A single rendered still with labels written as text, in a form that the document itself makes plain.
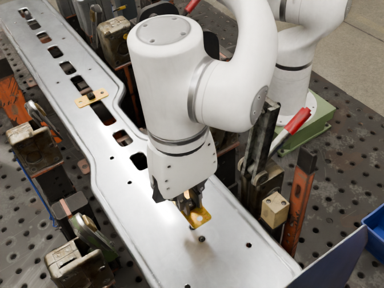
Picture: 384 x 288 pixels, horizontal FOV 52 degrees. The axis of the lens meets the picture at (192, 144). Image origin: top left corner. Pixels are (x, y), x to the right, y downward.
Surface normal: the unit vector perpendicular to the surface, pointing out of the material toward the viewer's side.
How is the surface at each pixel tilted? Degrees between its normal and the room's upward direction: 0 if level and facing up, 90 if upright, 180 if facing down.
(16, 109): 90
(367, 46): 0
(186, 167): 91
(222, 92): 45
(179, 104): 83
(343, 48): 0
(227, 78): 34
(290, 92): 92
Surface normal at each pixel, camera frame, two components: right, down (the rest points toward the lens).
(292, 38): -0.62, -0.48
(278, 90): -0.64, 0.62
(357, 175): -0.07, -0.68
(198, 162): 0.59, 0.57
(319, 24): -0.46, 0.70
